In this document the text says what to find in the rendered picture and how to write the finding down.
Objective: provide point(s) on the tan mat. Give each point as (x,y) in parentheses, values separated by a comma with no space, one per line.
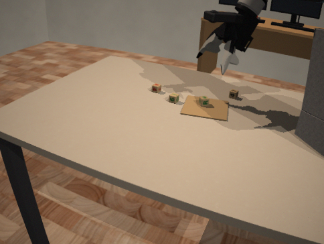
(217,109)

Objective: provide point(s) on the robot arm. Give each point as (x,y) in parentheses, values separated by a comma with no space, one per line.
(256,6)

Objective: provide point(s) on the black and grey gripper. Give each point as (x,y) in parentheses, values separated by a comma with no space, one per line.
(228,33)

